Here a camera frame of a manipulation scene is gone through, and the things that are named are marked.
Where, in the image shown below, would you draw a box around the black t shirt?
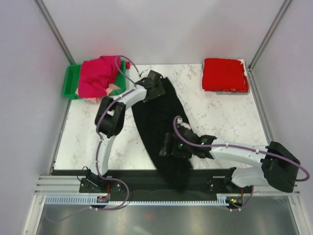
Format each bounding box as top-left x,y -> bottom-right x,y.
132,77 -> 192,192

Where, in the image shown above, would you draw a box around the peach pink t shirt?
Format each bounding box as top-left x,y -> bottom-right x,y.
74,83 -> 119,105

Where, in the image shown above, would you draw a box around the magenta t shirt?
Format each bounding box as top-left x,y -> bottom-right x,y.
75,56 -> 130,102

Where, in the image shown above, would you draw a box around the green plastic tray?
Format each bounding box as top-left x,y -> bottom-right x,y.
63,56 -> 130,102

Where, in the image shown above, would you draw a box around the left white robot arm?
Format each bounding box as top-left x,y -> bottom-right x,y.
79,70 -> 165,193

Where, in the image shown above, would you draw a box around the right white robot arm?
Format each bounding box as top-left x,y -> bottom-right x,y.
159,122 -> 300,193

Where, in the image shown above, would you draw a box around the folded red t shirt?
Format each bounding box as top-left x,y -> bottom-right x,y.
201,58 -> 247,93

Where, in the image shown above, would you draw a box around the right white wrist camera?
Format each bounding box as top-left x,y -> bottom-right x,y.
176,117 -> 191,130

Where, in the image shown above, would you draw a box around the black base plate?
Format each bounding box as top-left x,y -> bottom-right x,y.
51,168 -> 254,196

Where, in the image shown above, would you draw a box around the right aluminium frame post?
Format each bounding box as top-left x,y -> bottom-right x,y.
248,0 -> 294,71

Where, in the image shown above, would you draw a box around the aluminium frame post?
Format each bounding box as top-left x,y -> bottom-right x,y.
248,0 -> 294,71
34,0 -> 76,65

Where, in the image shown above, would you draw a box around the white slotted cable duct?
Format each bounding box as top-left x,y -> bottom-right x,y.
45,195 -> 240,206

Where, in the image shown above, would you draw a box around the left aluminium frame post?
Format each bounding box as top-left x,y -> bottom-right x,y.
34,0 -> 76,65

